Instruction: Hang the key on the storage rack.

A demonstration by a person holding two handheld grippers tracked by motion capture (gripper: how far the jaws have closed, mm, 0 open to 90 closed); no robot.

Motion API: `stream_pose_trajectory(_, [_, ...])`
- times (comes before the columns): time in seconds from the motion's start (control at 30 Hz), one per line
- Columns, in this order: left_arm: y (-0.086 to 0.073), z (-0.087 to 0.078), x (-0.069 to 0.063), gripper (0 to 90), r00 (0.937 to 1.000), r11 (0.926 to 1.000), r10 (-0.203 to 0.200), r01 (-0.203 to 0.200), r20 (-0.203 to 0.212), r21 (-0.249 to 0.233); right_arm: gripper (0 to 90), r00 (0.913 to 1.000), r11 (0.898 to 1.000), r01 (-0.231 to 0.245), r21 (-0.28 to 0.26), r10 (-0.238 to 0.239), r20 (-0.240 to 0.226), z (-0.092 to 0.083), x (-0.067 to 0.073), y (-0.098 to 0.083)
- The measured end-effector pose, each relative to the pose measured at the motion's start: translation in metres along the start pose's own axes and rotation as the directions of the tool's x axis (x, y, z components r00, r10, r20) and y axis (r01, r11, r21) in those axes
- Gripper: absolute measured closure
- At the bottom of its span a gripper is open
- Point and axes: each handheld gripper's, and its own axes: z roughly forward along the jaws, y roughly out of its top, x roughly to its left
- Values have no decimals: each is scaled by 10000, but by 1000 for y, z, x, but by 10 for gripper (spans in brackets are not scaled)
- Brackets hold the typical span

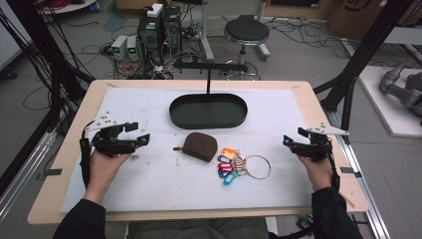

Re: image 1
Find white power supply unit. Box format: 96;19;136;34
110;34;129;62
125;35;140;62

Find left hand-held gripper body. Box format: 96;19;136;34
87;112;141;158

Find white floor board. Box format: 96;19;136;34
357;65;422;139

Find brown zip pouch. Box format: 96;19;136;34
172;131;219;163

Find cardboard box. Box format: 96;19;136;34
325;0;422;42

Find aluminium rail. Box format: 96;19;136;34
323;108;393;239
0;129;58;222

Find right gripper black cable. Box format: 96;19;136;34
325;142;341;193

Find black oval tray with hanger bar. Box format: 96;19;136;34
168;61;249;130

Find black frame post with cables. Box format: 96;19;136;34
0;0;96;137

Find person's right hand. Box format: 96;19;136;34
296;153;334;193

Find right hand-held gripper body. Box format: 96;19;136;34
290;122;350;163

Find person's left hand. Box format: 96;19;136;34
84;148;132;204

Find black computer tower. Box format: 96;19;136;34
162;5;183;56
136;13;164;66

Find black round stool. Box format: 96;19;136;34
223;14;271;82

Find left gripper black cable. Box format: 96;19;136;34
79;120;97;191

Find person's legs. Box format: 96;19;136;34
126;216;271;239

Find metal ring with coloured key tags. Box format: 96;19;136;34
216;146;273;186

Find white table mat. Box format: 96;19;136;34
59;87;315;214

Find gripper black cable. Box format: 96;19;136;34
79;120;97;191
325;142;341;193

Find white box on computer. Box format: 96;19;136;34
145;2;164;19

